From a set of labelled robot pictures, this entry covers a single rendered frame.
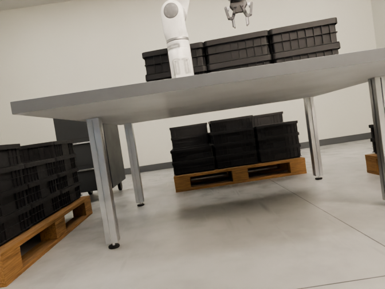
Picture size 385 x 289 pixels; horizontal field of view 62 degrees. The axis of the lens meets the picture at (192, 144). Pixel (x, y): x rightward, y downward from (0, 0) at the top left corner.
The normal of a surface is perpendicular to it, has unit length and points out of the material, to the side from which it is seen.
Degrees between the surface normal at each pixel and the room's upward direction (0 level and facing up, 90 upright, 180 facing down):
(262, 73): 90
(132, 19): 90
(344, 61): 90
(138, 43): 90
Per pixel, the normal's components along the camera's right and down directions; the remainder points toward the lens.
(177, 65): 0.04, 0.04
